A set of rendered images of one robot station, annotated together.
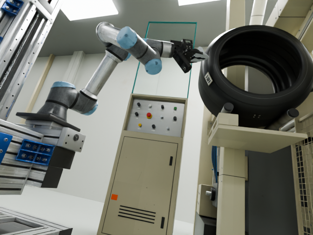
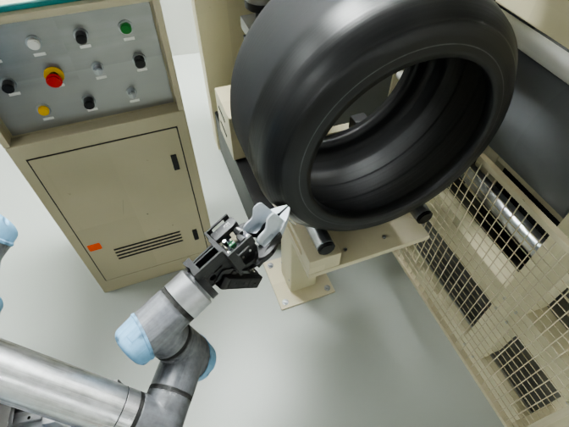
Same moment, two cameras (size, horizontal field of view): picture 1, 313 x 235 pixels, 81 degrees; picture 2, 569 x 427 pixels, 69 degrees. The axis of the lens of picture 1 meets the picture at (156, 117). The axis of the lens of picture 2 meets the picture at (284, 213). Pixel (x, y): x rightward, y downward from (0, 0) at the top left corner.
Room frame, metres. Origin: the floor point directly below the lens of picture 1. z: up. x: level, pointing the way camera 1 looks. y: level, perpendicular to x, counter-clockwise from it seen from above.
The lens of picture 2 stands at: (0.35, 0.06, 1.74)
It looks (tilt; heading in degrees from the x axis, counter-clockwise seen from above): 51 degrees down; 329
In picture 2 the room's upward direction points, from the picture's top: straight up
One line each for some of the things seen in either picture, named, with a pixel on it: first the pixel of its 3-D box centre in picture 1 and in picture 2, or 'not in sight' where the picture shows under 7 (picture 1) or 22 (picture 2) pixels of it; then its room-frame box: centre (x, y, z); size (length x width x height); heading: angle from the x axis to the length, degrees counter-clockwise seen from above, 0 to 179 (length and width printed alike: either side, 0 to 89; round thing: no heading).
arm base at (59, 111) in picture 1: (54, 112); not in sight; (0.96, 0.56, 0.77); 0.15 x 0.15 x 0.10
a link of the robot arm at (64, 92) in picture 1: (62, 94); not in sight; (0.97, 0.55, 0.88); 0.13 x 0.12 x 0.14; 137
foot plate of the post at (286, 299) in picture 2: not in sight; (298, 276); (1.19, -0.53, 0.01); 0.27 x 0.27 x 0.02; 79
